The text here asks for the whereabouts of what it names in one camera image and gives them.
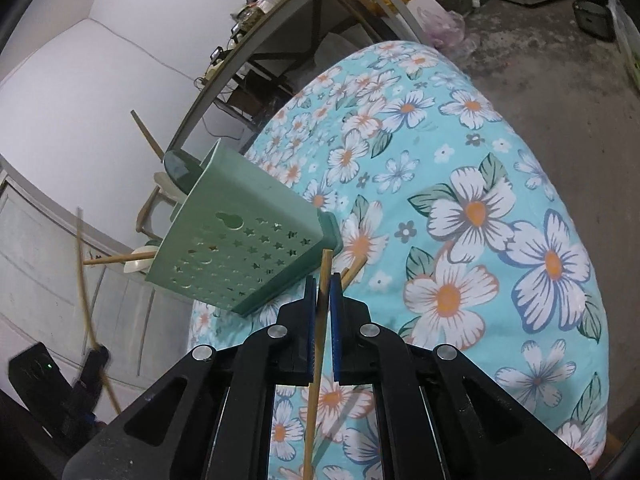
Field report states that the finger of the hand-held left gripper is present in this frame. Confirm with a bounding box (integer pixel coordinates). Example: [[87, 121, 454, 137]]
[[75, 344, 111, 401]]

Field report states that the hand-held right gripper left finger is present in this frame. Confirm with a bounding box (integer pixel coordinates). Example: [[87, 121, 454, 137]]
[[62, 276, 319, 480]]

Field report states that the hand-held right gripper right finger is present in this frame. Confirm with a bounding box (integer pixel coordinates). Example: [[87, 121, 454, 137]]
[[330, 272, 591, 480]]

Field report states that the tan bamboo chopstick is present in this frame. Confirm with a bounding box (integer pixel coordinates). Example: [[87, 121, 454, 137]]
[[341, 254, 369, 285], [301, 249, 333, 480], [75, 206, 123, 413], [81, 252, 157, 267]]

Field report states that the green perforated utensil holder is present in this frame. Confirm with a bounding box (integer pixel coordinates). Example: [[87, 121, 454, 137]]
[[145, 139, 346, 317]]

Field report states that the white plastic spoon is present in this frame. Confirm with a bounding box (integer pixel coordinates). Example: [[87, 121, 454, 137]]
[[152, 171, 183, 206], [124, 242, 161, 275]]

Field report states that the dark green spoon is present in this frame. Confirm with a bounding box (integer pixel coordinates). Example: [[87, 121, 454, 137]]
[[162, 150, 203, 196]]

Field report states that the blue floral tablecloth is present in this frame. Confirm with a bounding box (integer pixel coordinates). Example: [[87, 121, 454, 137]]
[[187, 40, 608, 480]]

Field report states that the wooden chair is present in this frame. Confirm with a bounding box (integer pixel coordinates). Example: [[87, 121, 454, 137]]
[[130, 109, 166, 236]]

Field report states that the grey desk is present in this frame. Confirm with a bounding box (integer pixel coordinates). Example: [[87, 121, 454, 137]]
[[164, 0, 426, 161]]

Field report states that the pink plastic bag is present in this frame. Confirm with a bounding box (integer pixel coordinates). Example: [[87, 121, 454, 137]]
[[417, 5, 468, 51]]

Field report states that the glass jar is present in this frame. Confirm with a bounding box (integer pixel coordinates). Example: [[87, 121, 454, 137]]
[[240, 0, 271, 23]]

